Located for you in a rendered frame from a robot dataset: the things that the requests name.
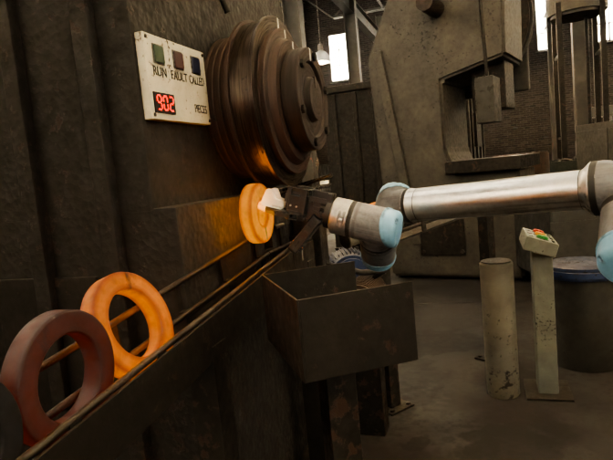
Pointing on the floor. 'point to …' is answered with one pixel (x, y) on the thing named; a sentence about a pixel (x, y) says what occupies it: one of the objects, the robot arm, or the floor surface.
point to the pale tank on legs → (578, 11)
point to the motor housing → (371, 385)
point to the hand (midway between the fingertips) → (256, 205)
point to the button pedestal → (544, 321)
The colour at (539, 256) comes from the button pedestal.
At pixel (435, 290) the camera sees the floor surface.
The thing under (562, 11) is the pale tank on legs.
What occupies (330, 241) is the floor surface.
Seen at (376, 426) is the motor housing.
